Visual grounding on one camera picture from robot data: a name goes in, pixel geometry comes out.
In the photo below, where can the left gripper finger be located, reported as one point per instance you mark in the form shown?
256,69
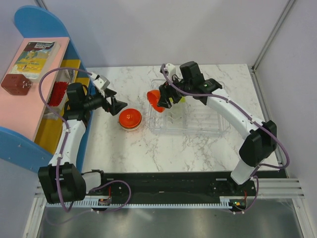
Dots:
109,93
116,106

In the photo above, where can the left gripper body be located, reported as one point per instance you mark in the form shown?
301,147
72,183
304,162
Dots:
97,101

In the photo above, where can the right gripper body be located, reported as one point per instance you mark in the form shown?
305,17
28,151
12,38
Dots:
176,94

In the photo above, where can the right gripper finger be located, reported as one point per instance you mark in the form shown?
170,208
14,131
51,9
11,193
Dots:
164,102
165,89

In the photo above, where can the orange bowl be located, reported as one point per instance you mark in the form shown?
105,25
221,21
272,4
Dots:
130,117
153,97

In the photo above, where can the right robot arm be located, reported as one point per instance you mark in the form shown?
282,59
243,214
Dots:
258,135

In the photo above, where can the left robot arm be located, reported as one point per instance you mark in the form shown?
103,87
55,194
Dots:
60,179

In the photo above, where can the white bottom bowl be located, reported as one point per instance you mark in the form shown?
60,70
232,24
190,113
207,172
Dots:
131,128

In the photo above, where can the red white book on shelf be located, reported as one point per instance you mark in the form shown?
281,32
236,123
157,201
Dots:
58,95

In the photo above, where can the grey patterned cloth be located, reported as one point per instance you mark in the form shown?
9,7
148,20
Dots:
69,75

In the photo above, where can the paperback book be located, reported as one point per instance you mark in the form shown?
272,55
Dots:
35,60

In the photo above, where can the dark red box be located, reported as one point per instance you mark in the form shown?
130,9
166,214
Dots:
16,84

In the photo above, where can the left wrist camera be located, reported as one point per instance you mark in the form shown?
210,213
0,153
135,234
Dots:
100,82

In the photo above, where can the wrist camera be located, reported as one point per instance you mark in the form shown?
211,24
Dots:
100,82
169,70

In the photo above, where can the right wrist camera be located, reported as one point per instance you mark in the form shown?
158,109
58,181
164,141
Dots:
169,70

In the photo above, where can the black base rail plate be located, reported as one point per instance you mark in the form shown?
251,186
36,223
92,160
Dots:
168,188

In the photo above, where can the white cable duct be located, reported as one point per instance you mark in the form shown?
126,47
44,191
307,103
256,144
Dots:
97,203

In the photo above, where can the aluminium frame post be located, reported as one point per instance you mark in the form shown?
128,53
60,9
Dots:
280,21

